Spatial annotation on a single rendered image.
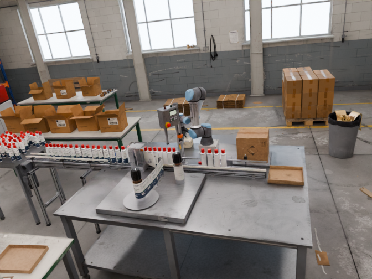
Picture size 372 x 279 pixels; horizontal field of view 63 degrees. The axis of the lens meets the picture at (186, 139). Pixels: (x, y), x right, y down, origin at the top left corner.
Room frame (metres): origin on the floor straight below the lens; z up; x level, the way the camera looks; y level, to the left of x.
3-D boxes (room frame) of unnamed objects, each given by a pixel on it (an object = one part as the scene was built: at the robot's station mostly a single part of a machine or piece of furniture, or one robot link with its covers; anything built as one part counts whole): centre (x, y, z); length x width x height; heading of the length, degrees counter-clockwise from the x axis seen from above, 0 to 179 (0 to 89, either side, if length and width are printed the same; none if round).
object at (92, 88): (6.73, 1.98, 0.97); 0.43 x 0.42 x 0.37; 160
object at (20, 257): (1.73, 1.31, 0.82); 0.34 x 0.24 x 0.03; 79
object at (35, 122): (4.67, 2.32, 0.97); 0.44 x 0.38 x 0.37; 168
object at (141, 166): (2.75, 0.50, 1.01); 0.14 x 0.13 x 0.26; 69
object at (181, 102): (6.98, 0.06, 0.16); 0.65 x 0.54 x 0.32; 78
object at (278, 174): (2.33, -0.86, 0.85); 0.30 x 0.26 x 0.04; 69
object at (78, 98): (6.90, 2.59, 0.39); 2.20 x 0.80 x 0.78; 73
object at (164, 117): (2.80, 0.14, 1.38); 0.17 x 0.10 x 0.19; 124
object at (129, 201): (2.18, 0.45, 0.89); 0.31 x 0.31 x 0.01
